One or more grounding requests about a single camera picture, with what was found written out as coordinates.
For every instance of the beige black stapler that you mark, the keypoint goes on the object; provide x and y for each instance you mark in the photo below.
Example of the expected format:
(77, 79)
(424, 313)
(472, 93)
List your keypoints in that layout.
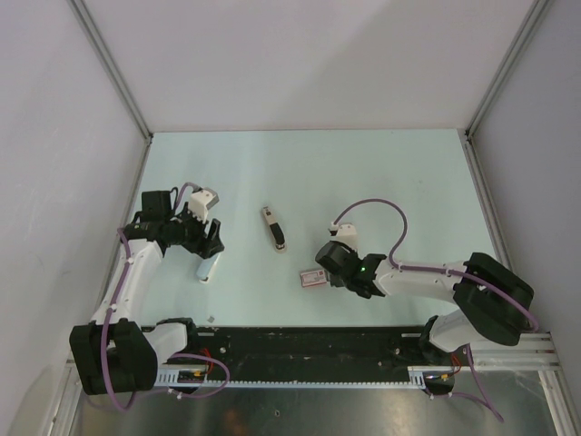
(274, 227)

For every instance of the red white staple box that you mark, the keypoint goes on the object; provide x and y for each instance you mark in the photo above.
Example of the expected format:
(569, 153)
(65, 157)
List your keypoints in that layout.
(312, 278)

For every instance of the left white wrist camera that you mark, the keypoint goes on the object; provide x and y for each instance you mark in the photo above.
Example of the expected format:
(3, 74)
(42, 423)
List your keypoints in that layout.
(201, 202)

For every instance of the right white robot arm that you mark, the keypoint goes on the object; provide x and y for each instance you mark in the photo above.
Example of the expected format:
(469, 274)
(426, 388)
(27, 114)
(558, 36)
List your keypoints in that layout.
(492, 302)

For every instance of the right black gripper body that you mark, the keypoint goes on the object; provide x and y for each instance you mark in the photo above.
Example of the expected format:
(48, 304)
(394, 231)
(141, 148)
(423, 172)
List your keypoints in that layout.
(338, 282)

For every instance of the aluminium frame rail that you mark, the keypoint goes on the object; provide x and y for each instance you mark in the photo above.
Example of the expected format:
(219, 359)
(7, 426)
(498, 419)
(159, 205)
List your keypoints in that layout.
(534, 353)

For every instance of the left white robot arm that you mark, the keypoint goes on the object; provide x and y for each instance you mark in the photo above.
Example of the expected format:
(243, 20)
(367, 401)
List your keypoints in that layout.
(113, 353)

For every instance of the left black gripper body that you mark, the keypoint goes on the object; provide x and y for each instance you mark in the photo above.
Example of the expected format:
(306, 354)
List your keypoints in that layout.
(187, 232)

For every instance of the blue white staple remover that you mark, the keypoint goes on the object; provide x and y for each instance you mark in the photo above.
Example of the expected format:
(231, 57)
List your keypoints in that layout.
(207, 268)

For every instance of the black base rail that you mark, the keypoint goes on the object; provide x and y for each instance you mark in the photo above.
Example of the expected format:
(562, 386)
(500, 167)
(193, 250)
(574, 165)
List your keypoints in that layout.
(318, 354)

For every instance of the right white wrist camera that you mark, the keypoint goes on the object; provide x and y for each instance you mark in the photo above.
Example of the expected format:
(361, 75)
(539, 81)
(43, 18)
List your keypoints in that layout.
(344, 233)

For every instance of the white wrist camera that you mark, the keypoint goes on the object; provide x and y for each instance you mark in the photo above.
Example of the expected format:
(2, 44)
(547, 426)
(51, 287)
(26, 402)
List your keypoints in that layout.
(201, 202)
(344, 233)

